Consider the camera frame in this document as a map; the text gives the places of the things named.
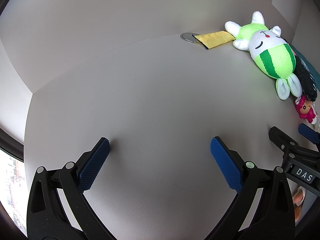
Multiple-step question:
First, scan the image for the small pink doll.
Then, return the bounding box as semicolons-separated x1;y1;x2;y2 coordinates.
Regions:
295;95;317;125

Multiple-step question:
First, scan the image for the black-haired doll with glasses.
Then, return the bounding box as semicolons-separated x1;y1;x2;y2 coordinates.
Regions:
290;44;319;102

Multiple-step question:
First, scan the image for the green watermelon bunny plush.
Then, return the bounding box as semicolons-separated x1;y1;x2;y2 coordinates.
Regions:
225;11;303;100

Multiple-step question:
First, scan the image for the person's right hand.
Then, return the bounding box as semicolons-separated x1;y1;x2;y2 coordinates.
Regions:
292;186;306;223

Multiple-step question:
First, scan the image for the yellow snack wrapper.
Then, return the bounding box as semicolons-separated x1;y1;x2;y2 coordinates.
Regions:
193;31;235;49

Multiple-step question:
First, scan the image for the grey desk cable grommet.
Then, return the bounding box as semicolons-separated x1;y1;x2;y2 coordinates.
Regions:
180;33;199;43

